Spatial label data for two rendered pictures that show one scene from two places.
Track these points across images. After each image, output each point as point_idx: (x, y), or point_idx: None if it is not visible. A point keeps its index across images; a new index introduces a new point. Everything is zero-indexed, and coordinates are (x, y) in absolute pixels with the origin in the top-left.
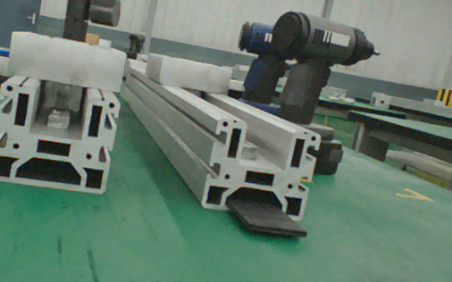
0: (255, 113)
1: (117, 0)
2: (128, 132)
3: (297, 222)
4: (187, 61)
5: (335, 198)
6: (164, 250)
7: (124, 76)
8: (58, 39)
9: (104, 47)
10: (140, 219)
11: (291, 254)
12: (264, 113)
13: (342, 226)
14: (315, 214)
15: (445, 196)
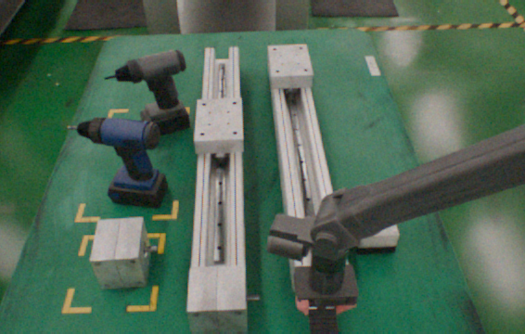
0: (212, 68)
1: (275, 219)
2: (254, 140)
3: None
4: (222, 110)
5: None
6: (255, 52)
7: (247, 294)
8: (292, 49)
9: (275, 63)
10: (259, 61)
11: (224, 57)
12: (208, 69)
13: (193, 73)
14: (198, 78)
15: (89, 120)
